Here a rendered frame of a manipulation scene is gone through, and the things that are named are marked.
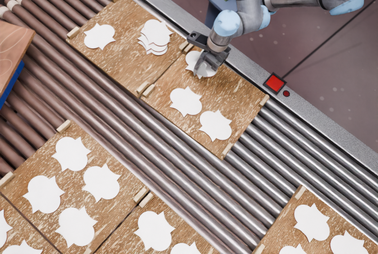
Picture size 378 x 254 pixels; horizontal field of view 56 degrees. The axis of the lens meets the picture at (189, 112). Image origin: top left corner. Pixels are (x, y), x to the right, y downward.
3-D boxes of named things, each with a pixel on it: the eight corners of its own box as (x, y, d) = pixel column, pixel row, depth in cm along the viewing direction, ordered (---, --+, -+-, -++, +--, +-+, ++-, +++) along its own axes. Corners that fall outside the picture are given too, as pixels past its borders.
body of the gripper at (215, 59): (214, 73, 135) (222, 59, 124) (196, 59, 136) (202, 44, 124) (226, 59, 138) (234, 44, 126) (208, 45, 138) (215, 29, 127)
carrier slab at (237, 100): (192, 44, 159) (192, 42, 157) (269, 98, 152) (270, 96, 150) (140, 99, 146) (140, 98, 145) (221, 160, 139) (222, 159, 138)
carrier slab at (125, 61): (122, -6, 166) (122, -8, 165) (191, 45, 159) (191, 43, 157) (66, 41, 153) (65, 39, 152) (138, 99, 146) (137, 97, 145)
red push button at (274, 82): (272, 76, 157) (273, 74, 156) (283, 84, 156) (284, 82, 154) (264, 85, 155) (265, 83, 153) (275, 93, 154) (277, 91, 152)
